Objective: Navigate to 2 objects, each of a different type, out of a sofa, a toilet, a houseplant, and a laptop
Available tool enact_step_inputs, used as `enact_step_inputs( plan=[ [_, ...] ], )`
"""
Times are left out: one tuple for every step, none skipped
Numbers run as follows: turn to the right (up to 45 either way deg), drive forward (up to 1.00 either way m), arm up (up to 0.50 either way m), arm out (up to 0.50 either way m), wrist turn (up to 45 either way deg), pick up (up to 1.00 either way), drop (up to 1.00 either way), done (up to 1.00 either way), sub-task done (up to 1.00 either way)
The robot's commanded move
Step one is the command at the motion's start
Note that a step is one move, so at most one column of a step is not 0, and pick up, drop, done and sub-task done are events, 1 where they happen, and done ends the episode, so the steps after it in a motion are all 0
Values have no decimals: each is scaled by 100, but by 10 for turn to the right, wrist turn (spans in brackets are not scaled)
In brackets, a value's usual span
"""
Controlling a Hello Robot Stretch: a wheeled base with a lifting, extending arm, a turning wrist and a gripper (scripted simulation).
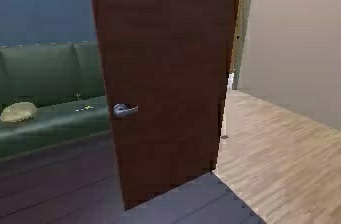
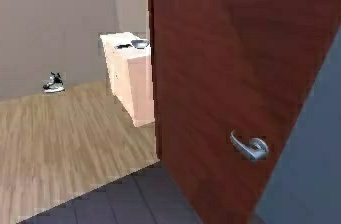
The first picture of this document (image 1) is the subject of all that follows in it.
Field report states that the green leather sofa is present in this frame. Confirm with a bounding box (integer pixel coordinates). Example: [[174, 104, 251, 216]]
[[0, 40, 111, 166]]

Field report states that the small yellow-green object on sofa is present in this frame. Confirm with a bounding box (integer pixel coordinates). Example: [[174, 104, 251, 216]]
[[75, 104, 95, 113]]

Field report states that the silver door lever handle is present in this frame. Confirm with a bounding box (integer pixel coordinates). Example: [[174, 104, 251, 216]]
[[112, 103, 140, 120]]

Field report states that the tan round cushion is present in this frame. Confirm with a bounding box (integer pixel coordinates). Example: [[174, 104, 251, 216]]
[[0, 101, 39, 124]]

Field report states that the dark brown wooden room door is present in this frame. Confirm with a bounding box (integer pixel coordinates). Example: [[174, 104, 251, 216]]
[[91, 0, 240, 211]]

